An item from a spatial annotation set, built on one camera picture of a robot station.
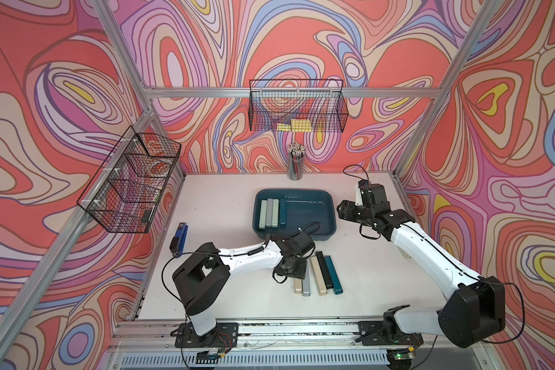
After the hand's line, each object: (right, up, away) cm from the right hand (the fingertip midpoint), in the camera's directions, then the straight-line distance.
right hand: (345, 214), depth 84 cm
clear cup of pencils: (-16, +25, +23) cm, 37 cm away
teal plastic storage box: (-14, +2, +21) cm, 25 cm away
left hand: (-16, -23, -1) cm, 28 cm away
